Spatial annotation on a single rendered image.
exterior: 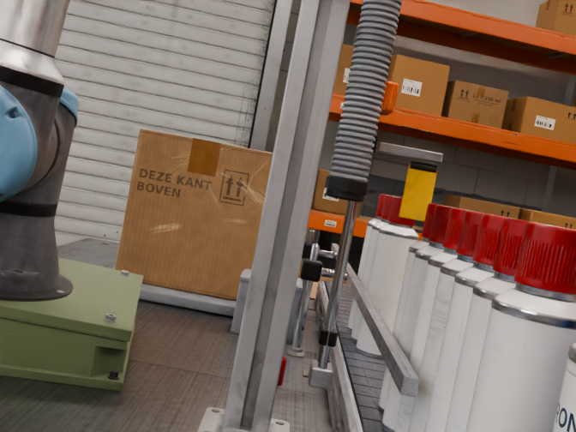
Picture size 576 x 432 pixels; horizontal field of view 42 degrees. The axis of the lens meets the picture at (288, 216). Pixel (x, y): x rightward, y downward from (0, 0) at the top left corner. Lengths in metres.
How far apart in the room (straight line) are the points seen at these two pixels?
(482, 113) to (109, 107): 2.40
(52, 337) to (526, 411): 0.54
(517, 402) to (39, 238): 0.60
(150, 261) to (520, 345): 1.01
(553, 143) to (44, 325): 4.35
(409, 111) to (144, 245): 3.38
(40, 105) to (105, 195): 4.37
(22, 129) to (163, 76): 4.41
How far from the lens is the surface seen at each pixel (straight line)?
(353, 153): 0.59
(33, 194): 0.85
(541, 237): 0.40
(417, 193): 0.78
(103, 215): 5.10
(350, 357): 0.94
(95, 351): 0.82
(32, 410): 0.75
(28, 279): 0.86
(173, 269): 1.34
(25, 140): 0.69
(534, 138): 4.89
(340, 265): 0.75
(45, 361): 0.82
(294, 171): 0.71
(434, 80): 4.73
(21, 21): 0.72
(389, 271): 0.94
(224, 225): 1.32
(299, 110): 0.71
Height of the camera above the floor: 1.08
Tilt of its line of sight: 3 degrees down
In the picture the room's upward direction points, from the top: 11 degrees clockwise
